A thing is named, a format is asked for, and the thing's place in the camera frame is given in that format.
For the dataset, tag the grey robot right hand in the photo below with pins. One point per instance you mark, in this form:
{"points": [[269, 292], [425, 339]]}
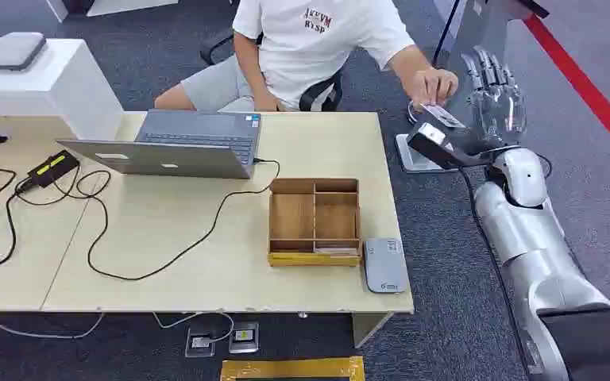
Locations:
{"points": [[501, 108]]}

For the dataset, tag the person's left hand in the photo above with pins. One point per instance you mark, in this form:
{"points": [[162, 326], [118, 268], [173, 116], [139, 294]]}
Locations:
{"points": [[434, 85]]}

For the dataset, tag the printed card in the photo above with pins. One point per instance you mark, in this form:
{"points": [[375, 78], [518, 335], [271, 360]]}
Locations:
{"points": [[443, 115]]}

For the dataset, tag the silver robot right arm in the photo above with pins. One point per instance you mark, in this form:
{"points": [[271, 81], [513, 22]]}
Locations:
{"points": [[526, 236]]}

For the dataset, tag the black stand pole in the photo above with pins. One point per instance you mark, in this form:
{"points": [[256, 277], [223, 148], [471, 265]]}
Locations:
{"points": [[446, 31]]}

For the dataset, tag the red floor tape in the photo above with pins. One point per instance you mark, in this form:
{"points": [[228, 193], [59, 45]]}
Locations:
{"points": [[584, 86]]}

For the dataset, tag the black office chair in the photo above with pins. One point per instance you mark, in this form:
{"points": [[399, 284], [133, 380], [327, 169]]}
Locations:
{"points": [[318, 94]]}

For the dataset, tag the person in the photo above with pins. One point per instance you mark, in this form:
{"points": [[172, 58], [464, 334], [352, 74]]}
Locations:
{"points": [[305, 47]]}

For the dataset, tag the wooden card box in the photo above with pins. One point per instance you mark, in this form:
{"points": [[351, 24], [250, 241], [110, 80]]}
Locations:
{"points": [[314, 223]]}

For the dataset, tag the grey flat card reader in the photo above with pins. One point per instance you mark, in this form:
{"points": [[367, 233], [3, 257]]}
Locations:
{"points": [[385, 265]]}

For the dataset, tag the stack of cards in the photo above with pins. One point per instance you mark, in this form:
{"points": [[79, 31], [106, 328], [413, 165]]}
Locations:
{"points": [[337, 251]]}

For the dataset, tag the pale wooden desk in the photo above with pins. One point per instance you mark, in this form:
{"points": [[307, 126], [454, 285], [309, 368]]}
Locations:
{"points": [[231, 247], [31, 236]]}

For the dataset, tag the grey laptop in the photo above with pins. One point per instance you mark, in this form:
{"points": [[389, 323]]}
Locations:
{"points": [[178, 144]]}

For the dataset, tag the steel floor socket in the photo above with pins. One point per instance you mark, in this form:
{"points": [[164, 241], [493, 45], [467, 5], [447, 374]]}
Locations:
{"points": [[199, 343], [244, 336]]}

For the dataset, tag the white furniture base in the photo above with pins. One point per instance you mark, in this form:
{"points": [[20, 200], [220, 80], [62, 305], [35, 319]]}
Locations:
{"points": [[110, 6]]}

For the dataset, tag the white cabinet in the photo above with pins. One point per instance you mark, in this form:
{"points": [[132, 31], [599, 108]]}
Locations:
{"points": [[47, 89]]}

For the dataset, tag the black power adapter yellow label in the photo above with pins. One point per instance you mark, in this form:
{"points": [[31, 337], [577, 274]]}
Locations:
{"points": [[52, 169]]}

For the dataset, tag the grey rounded flat device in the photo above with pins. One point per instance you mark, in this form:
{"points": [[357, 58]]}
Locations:
{"points": [[15, 51]]}

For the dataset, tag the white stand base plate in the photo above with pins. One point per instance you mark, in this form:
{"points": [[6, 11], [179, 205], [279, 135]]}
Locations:
{"points": [[415, 160]]}

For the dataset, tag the yellow taped frame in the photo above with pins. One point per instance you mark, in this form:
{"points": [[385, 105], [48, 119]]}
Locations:
{"points": [[292, 368]]}

